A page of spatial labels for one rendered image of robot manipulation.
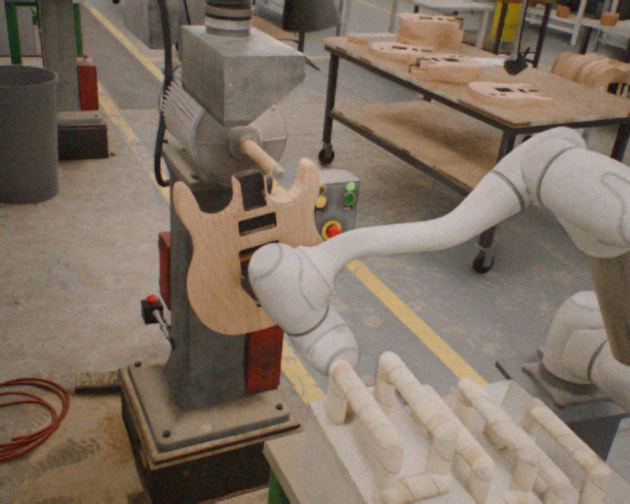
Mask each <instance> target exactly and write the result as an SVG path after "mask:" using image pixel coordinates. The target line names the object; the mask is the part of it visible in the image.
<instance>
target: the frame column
mask: <svg viewBox="0 0 630 504"><path fill-rule="evenodd" d="M165 164H166V167H167V169H168V172H169V212H170V325H171V334H173V336H174V338H175V350H173V348H171V349H170V353H169V358H168V360H167V362H166V364H165V366H164V367H163V372H164V374H165V376H166V379H167V381H168V384H169V386H170V389H171V391H172V393H173V395H175V398H176V401H177V403H178V405H179V407H180V409H181V410H191V409H196V408H200V407H205V406H210V405H214V404H220V403H224V402H229V401H234V400H239V398H243V397H248V396H251V395H252V394H248V391H247V379H246V367H245V363H246V342H247V333H245V334H237V335H230V334H223V333H219V332H216V331H213V330H211V329H210V328H208V327H207V326H206V324H205V323H204V322H203V321H202V320H201V319H199V317H198V316H197V314H196V313H195V311H194V308H193V307H192V305H191V302H190V300H189V296H188V288H187V281H188V273H189V269H190V266H191V262H192V259H193V254H194V244H193V239H192V236H191V233H190V231H189V229H188V228H187V227H186V226H185V225H184V224H183V223H182V221H181V220H180V217H179V216H178V214H177V211H176V208H175V204H174V194H173V193H174V185H175V183H177V182H181V181H180V180H179V179H178V177H177V176H176V174H175V173H174V171H172V170H171V169H170V167H169V166H168V165H167V163H166V162H165ZM192 195H193V196H194V198H195V200H196V202H197V205H198V207H199V210H201V211H202V212H204V213H207V214H216V213H219V212H221V211H223V210H224V209H226V208H227V207H228V205H230V203H231V201H232V199H233V195H234V190H233V188H231V190H219V191H207V192H196V193H192Z"/></svg>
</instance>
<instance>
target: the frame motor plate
mask: <svg viewBox="0 0 630 504"><path fill-rule="evenodd" d="M181 148H183V145H182V144H181V143H180V142H179V141H178V140H177V139H176V138H171V139H164V142H163V150H162V157H163V158H164V160H165V162H166V163H167V165H168V166H169V167H170V169H171V170H172V171H174V173H175V174H176V176H177V177H178V179H179V180H180V181H181V182H183V183H184V184H185V185H187V187H188V188H189V189H190V191H191V193H196V192H207V191H219V190H231V188H233V186H228V185H224V184H221V183H218V182H212V183H205V181H204V180H203V179H202V178H200V177H199V174H198V173H197V172H196V171H195V170H194V168H193V167H192V166H191V165H190V163H189V162H188V160H186V159H185V158H184V156H183V155H182V154H181V153H180V152H179V149H181ZM265 178H266V185H272V177H271V176H269V175H267V176H266V177H265Z"/></svg>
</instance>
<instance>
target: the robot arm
mask: <svg viewBox="0 0 630 504"><path fill-rule="evenodd" d="M532 203H533V204H534V205H537V206H541V207H545V209H547V210H549V211H550V212H552V213H553V214H555V215H556V217H557V220H558V221H559V223H560V225H561V226H562V227H563V229H564V230H565V231H566V233H568V234H569V237H570V238H571V240H572V241H573V243H574V245H575V246H576V247H577V248H578V249H580V250H582V252H583V253H584V255H585V258H586V262H587V267H588V270H589V274H590V278H592V282H593V286H594V290H595V291H580V292H577V294H575V295H573V296H572V297H571V298H569V299H566V300H565V301H564V302H563V304H562V305H561V306H560V309H559V310H558V312H557V313H556V315H554V317H553V319H552V323H551V326H550V329H549V332H548V336H547V340H546V344H545V347H544V346H543V347H539V349H537V355H538V357H539V358H540V360H542V361H540V362H537V363H523V364H522V368H521V370H522V372H524V373H525V374H527V375H529V376H530V377H531V379H532V380H533V381H534V382H535V383H536V384H537V385H538V387H539V388H541V389H542V390H543V392H544V393H545V394H546V395H547V396H548V397H549V398H550V400H552V402H553V405H554V406H555V407H556V408H558V409H566V408H568V407H570V406H577V405H583V404H590V403H596V401H598V402H615V403H616V404H617V405H618V406H620V407H621V408H624V409H625V410H626V411H628V412H629V414H630V167H628V166H626V165H625V164H622V163H620V162H618V161H616V160H614V159H610V158H608V157H606V156H603V154H601V153H597V152H593V151H589V150H587V148H586V145H585V143H584V140H583V138H582V137H581V136H580V135H579V134H578V133H577V132H576V131H573V130H572V129H569V128H565V127H559V128H555V129H550V130H547V131H545V132H542V133H540V134H537V135H535V136H533V137H531V139H530V140H528V141H525V142H524V143H523V144H521V145H520V146H518V147H517V148H516V149H513V151H512V152H511V153H509V154H508V155H507V156H506V157H504V158H503V159H501V160H500V161H499V162H498V165H497V166H496V167H495V168H494V169H493V170H492V171H490V172H488V173H487V174H486V175H485V176H484V179H483V180H482V181H481V182H480V183H479V185H478V186H477V187H475V188H474V189H473V190H472V193H471V194H470V195H469V196H468V197H467V198H466V199H465V200H464V201H462V202H461V203H460V206H459V207H458V208H456V209H455V210H454V211H453V212H451V213H449V214H447V215H445V216H443V217H440V218H437V219H433V220H432V221H427V222H417V223H407V224H397V225H387V226H377V227H368V228H360V229H355V230H351V231H346V232H343V233H341V235H338V236H336V237H333V238H331V239H329V240H327V241H325V242H323V243H321V244H318V245H316V246H313V247H306V246H298V247H297V248H293V247H291V246H290V245H286V244H281V243H269V244H267V245H264V246H262V247H261V248H258V250H257V251H256V252H255V253H254V255H253V256H252V258H251V260H250V263H249V265H248V263H247V261H246V262H242V266H243V269H242V270H241V271H242V277H240V282H241V288H242V289H243V290H245V291H246V292H247V293H248V294H249V296H250V297H251V298H252V299H253V300H254V301H255V302H256V306H257V307H261V306H262V307H263V308H264V309H265V312H266V313H267V314H268V316H269V317H270V318H271V319H272V320H273V321H275V322H276V323H277V324H278V325H279V327H281V329H282V330H283V331H284V332H285V334H286V335H287V337H288V338H290V339H291V342H292V344H293V345H294V347H295V348H296V350H297V351H298V353H299V354H300V355H301V357H302V358H303V359H305V360H306V361H307V362H308V363H309V364H310V365H311V366H312V367H313V368H314V369H315V371H317V372H318V373H321V374H323V375H325V376H327V377H329V373H330V367H331V364H332V363H334V362H335V361H337V360H344V361H346V362H347V363H349V364H350V365H351V366H352V368H353V367H354V366H355V365H356V363H357V362H358V359H359V349H358V346H357V343H356V339H355V337H354V335H353V333H352V332H351V330H350V329H348V327H347V326H346V323H345V321H344V320H343V318H342V317H341V316H340V315H339V314H338V313H337V312H336V311H335V308H333V307H332V306H331V305H330V303H329V302H328V301H327V299H328V297H329V294H330V292H331V291H332V290H333V289H335V279H336V276H337V274H338V272H339V271H340V270H341V269H342V268H343V267H344V266H346V265H347V263H350V262H351V261H353V260H355V259H358V258H361V257H368V256H378V255H392V254H406V253H420V252H432V251H439V250H444V248H448V247H452V246H455V245H458V244H460V243H462V242H465V241H467V240H469V239H471V238H473V237H475V236H477V234H479V233H481V232H483V231H484V230H486V229H488V228H490V227H492V226H494V225H496V224H498V223H500V222H501V220H503V219H506V218H508V217H510V216H512V215H514V214H516V213H519V212H520V211H522V210H523V209H525V208H526V206H528V205H530V204H532Z"/></svg>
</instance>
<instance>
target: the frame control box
mask: <svg viewBox="0 0 630 504"><path fill-rule="evenodd" d="M318 174H320V185H321V184H324V185H325V186H326V192H325V193H324V194H323V195H320V194H318V195H317V198H318V197H324V198H325V199H326V202H325V205H324V206H323V207H317V206H316V204H315V205H314V211H313V219H314V225H315V228H316V230H317V232H318V235H320V236H321V237H322V239H323V240H324V242H325V241H327V240H329V238H328V236H327V232H328V230H329V228H331V227H333V226H337V227H339V228H340V229H341V233H343V232H346V231H351V230H354V229H355V221H356V212H357V203H358V195H359V186H360V180H359V179H357V178H356V177H355V176H353V175H352V173H351V172H349V171H347V170H346V169H335V170H323V171H318ZM349 182H354V183H355V189H354V191H352V192H347V191H346V189H345V186H346V184H347V183H349ZM348 194H353V195H354V201H353V202H352V204H346V202H345V201H344V199H345V196H346V195H348ZM317 198H316V199H317Z"/></svg>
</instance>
